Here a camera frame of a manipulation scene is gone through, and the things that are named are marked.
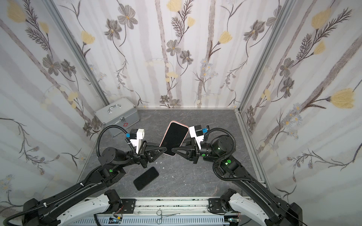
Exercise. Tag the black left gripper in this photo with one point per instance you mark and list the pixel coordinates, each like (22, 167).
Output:
(143, 157)

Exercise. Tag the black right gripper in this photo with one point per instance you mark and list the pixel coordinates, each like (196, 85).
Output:
(193, 152)

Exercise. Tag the pink phone case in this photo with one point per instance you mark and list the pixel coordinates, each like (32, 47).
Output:
(162, 141)

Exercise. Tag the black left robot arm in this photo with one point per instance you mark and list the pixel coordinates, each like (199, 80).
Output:
(48, 212)

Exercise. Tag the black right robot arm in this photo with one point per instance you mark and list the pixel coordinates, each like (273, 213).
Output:
(227, 168)

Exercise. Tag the black phone near left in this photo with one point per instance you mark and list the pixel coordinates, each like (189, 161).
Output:
(146, 178)

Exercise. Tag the silver aluminium case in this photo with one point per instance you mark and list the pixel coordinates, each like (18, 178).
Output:
(122, 113)

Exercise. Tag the metal forceps scissors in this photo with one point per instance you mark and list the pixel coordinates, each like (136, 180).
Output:
(161, 216)

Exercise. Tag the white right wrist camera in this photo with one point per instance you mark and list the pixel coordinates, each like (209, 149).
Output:
(198, 132)

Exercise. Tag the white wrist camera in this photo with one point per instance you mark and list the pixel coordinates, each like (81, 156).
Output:
(198, 132)
(136, 136)

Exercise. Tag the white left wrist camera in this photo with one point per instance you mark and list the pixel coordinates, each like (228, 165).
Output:
(136, 136)

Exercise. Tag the white perforated cable tray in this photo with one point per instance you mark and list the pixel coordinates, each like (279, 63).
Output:
(214, 220)

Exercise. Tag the aluminium corner frame post left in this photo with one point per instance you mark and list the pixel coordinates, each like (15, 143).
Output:
(75, 48)

